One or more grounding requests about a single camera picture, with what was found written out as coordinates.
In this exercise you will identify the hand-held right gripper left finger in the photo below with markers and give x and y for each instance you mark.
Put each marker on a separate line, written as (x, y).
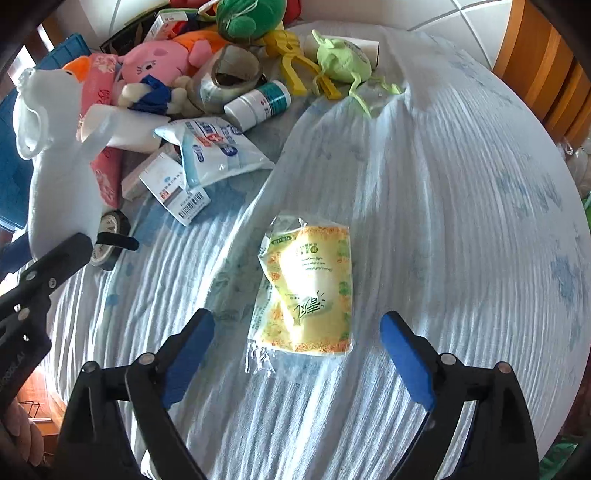
(189, 355)

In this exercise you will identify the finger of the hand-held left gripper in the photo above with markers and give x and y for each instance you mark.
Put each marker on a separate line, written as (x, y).
(60, 263)
(119, 241)

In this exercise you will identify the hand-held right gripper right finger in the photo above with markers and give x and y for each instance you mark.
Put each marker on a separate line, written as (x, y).
(408, 364)

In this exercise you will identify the white plush toy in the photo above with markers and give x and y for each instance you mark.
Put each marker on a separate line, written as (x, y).
(55, 184)

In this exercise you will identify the blue plastic crate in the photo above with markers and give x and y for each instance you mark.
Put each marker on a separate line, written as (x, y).
(14, 161)

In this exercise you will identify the yellow tissue packet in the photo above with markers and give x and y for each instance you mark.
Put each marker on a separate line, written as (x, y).
(304, 295)

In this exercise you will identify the pink floral tissue pack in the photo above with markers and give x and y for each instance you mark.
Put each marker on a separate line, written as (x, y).
(101, 83)

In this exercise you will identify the person's left hand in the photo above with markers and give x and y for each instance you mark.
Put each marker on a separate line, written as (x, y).
(21, 434)

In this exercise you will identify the black tape roll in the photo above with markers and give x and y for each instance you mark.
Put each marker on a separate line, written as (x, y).
(110, 225)

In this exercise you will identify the white medicine box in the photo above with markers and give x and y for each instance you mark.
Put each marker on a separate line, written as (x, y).
(154, 177)

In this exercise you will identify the white barcode box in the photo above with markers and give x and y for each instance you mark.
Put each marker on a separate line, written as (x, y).
(184, 205)

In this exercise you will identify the blue white wipes packet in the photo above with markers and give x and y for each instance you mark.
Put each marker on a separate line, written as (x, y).
(217, 147)

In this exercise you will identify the blue dressed small doll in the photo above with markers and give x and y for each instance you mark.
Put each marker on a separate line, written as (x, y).
(154, 94)

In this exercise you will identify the light blue bed sheet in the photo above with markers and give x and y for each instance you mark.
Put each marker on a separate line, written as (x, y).
(438, 207)

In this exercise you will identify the grey tape roll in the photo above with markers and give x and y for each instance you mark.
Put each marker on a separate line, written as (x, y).
(217, 94)

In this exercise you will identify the pink plush toy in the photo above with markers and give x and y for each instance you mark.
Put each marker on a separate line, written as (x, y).
(152, 62)

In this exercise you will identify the white bottle teal label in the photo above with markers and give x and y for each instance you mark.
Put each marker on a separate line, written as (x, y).
(256, 106)

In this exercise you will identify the black gift bag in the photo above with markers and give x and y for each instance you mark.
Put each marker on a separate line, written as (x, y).
(131, 34)

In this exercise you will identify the orange carrot plush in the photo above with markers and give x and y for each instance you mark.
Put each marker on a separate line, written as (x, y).
(205, 44)

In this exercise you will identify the white red small box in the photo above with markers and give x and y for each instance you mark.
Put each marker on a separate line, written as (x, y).
(166, 23)

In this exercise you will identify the red plastic case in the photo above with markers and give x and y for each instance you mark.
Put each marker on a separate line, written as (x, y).
(184, 2)

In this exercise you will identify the dark green frog plush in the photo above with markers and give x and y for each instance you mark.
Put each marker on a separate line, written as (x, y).
(249, 18)

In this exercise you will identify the light green plush toy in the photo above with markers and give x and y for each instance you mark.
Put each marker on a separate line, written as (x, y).
(344, 60)

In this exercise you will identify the wooden headboard post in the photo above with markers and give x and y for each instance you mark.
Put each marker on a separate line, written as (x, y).
(540, 60)

